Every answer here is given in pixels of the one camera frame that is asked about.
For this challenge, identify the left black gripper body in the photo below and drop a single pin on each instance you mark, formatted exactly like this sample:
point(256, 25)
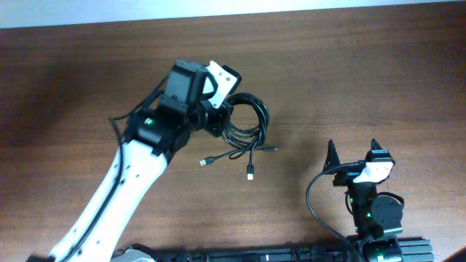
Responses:
point(214, 118)

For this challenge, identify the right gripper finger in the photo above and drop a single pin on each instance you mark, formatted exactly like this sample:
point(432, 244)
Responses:
point(332, 163)
point(375, 145)

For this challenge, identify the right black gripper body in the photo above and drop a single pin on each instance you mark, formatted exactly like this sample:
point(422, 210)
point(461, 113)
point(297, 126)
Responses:
point(346, 176)

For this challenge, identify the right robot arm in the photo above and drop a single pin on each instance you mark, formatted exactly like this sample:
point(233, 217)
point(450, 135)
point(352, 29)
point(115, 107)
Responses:
point(377, 215)

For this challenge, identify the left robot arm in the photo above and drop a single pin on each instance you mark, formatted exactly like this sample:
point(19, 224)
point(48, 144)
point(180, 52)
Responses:
point(190, 98)

